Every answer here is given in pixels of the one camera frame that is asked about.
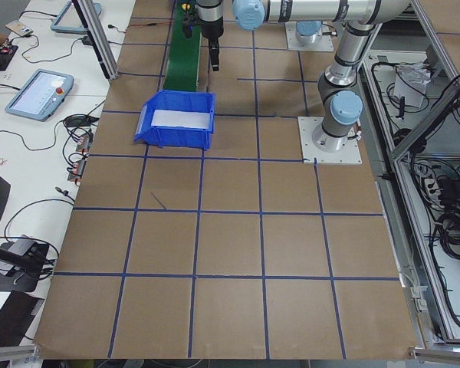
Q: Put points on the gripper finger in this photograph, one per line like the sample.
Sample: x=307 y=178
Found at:
x=214 y=54

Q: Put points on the near teach pendant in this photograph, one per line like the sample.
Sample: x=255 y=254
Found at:
x=42 y=94

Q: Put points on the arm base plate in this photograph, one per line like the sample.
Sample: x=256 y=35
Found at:
x=319 y=148
x=309 y=36

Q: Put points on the aluminium frame post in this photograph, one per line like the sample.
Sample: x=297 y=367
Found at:
x=91 y=22

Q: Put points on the teach pendant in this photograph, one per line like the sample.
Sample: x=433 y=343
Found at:
x=42 y=94
x=68 y=21

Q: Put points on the far teach pendant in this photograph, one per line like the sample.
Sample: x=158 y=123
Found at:
x=68 y=21

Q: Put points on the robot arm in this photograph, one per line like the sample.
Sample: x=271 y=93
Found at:
x=249 y=15
x=361 y=18

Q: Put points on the yellow push button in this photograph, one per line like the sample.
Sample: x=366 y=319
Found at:
x=185 y=7

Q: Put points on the white foam pad left bin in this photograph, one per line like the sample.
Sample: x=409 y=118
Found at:
x=185 y=119

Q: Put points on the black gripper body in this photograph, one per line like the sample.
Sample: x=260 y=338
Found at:
x=213 y=29

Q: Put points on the left blue plastic bin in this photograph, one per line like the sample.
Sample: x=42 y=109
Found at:
x=176 y=136

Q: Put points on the green conveyor belt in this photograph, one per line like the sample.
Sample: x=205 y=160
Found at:
x=182 y=67

